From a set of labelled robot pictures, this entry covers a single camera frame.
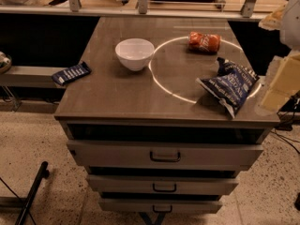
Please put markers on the blue chip bag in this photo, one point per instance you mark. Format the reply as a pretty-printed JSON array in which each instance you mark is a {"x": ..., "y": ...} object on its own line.
[{"x": 232, "y": 85}]

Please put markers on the bottom drawer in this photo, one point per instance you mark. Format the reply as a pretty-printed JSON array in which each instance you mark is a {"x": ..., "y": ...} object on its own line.
[{"x": 160, "y": 206}]

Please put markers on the white bowl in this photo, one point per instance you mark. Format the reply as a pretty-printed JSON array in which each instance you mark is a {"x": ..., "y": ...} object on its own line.
[{"x": 134, "y": 53}]

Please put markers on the grey drawer cabinet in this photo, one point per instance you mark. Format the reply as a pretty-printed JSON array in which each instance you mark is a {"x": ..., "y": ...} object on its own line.
[{"x": 161, "y": 103}]

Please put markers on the metal window frame rail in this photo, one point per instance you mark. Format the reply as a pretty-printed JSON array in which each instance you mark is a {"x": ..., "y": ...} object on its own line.
[{"x": 233, "y": 9}]

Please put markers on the orange crushed soda can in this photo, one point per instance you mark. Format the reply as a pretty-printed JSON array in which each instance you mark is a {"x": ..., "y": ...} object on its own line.
[{"x": 205, "y": 43}]

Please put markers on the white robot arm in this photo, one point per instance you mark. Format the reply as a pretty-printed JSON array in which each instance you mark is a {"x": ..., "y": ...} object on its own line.
[{"x": 289, "y": 35}]

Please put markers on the drawer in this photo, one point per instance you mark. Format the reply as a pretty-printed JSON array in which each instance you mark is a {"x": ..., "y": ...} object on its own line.
[
  {"x": 162, "y": 185},
  {"x": 160, "y": 206},
  {"x": 164, "y": 155}
]

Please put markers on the black metal stand leg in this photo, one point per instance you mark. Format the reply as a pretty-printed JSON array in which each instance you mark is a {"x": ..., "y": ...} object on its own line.
[{"x": 42, "y": 173}]

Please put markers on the grey side bench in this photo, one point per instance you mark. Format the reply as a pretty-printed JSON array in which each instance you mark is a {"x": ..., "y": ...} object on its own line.
[{"x": 20, "y": 76}]

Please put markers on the top drawer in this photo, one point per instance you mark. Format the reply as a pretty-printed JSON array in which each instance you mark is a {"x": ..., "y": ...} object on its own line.
[{"x": 164, "y": 155}]

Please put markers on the middle drawer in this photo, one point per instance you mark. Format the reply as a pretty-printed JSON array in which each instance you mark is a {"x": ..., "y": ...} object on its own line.
[{"x": 162, "y": 185}]

